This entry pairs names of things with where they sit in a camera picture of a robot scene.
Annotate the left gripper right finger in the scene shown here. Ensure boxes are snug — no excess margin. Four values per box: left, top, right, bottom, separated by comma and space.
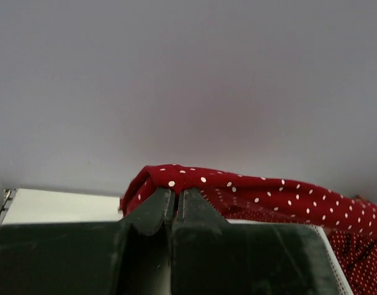
170, 189, 339, 294

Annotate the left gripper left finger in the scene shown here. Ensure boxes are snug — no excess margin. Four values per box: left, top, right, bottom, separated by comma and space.
0, 189, 175, 294

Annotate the red polka dot skirt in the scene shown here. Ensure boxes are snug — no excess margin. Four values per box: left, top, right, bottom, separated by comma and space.
327, 229, 377, 294
119, 163, 377, 237

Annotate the white plastic basket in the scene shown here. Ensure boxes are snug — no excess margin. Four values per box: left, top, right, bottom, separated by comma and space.
227, 219, 354, 295

